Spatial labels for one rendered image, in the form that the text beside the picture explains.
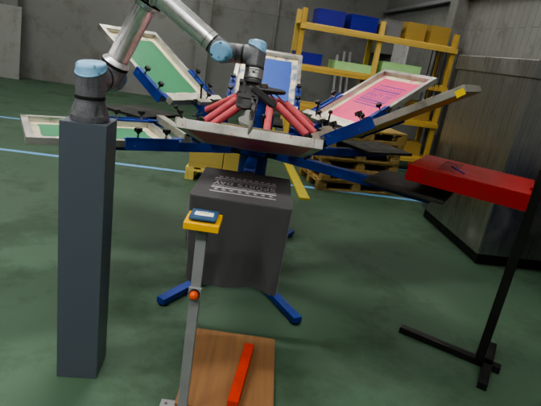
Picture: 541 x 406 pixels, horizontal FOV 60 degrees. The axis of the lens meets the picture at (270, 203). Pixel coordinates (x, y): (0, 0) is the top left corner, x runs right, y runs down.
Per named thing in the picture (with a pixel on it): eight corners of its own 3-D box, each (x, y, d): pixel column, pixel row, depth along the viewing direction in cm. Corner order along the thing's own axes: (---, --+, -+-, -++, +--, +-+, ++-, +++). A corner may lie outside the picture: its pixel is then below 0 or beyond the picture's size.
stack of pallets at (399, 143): (367, 177, 688) (379, 123, 663) (394, 195, 618) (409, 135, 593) (295, 172, 652) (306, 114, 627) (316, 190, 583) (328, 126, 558)
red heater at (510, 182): (528, 197, 269) (535, 177, 265) (524, 214, 230) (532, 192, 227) (423, 170, 296) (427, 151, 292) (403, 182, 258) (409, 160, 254)
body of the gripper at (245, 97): (236, 109, 189) (240, 80, 188) (257, 113, 189) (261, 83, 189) (235, 107, 181) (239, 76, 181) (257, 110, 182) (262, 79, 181)
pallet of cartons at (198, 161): (192, 155, 659) (196, 122, 645) (258, 163, 671) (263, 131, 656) (183, 180, 537) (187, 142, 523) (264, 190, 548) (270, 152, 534)
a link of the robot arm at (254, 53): (249, 43, 189) (269, 45, 187) (245, 70, 189) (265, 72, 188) (245, 36, 181) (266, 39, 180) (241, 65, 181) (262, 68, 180)
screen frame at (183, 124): (322, 149, 185) (324, 139, 185) (175, 126, 183) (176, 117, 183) (303, 158, 264) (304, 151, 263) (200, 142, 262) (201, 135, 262)
